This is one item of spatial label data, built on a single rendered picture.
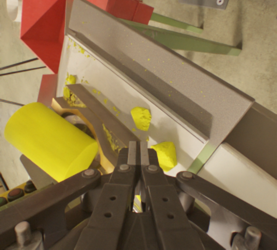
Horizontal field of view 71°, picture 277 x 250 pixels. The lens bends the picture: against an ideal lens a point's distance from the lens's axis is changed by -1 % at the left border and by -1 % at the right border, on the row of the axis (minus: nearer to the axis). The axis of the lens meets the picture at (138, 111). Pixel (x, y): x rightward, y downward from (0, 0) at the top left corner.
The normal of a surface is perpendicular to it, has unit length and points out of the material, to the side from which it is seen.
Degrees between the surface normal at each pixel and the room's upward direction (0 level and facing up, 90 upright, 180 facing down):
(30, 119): 63
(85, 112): 90
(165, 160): 23
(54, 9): 90
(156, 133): 0
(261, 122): 0
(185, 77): 0
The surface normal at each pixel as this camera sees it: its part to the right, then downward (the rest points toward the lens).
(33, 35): 0.68, 0.58
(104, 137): 0.68, -0.33
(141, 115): -0.29, 0.09
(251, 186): -0.64, 0.18
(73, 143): 0.22, -0.66
